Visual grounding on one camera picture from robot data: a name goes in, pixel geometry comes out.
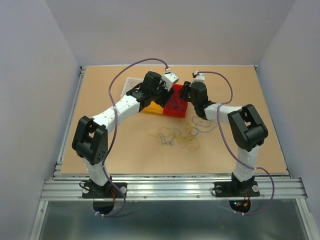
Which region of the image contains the coloured wire bundle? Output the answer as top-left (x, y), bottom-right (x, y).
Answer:
top-left (146, 121), bottom-right (202, 153)

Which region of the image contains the blue wire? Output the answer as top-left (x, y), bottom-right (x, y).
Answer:
top-left (189, 115), bottom-right (218, 134)

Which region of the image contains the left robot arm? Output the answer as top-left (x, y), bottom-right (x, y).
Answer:
top-left (71, 70), bottom-right (179, 198)

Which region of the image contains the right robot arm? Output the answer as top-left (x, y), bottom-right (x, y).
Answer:
top-left (179, 81), bottom-right (269, 198)

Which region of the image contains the yellow plastic bin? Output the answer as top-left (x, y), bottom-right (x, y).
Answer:
top-left (142, 101), bottom-right (164, 115)

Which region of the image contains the red plastic bin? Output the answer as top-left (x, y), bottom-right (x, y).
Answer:
top-left (163, 84), bottom-right (188, 118)

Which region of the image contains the white plastic bin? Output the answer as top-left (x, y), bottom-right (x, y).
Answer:
top-left (120, 77), bottom-right (143, 99)

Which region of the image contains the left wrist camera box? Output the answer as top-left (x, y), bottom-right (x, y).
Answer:
top-left (161, 67), bottom-right (180, 91)

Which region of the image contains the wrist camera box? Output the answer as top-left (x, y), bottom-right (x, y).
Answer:
top-left (161, 67), bottom-right (180, 91)
top-left (192, 71), bottom-right (205, 83)

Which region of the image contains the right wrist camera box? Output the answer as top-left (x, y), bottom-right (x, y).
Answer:
top-left (192, 71), bottom-right (205, 83)

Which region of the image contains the aluminium mounting rail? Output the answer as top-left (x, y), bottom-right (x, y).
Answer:
top-left (40, 173), bottom-right (308, 202)

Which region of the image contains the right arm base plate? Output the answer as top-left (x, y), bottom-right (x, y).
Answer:
top-left (211, 181), bottom-right (261, 198)

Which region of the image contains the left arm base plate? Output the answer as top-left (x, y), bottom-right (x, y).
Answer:
top-left (79, 180), bottom-right (127, 199)

